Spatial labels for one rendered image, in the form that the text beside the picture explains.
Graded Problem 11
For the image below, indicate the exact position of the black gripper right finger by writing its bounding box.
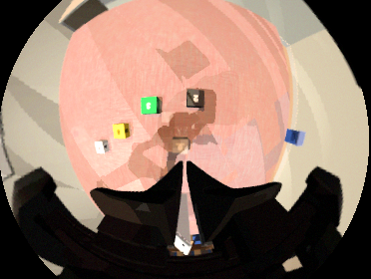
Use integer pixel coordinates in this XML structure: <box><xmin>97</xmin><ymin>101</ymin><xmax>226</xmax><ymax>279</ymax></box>
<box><xmin>185</xmin><ymin>161</ymin><xmax>282</xmax><ymax>247</ymax></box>

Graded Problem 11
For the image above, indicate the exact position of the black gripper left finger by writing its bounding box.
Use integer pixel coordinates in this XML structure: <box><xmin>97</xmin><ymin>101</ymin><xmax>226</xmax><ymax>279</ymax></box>
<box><xmin>90</xmin><ymin>160</ymin><xmax>185</xmax><ymax>248</ymax></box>

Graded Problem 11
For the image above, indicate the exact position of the yellow block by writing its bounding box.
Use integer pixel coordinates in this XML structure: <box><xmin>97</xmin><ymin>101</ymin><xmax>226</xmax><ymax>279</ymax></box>
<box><xmin>113</xmin><ymin>123</ymin><xmax>130</xmax><ymax>139</ymax></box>

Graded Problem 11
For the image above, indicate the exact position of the green block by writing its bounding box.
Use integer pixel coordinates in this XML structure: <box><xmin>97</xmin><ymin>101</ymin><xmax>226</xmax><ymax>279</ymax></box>
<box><xmin>141</xmin><ymin>96</ymin><xmax>160</xmax><ymax>115</ymax></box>

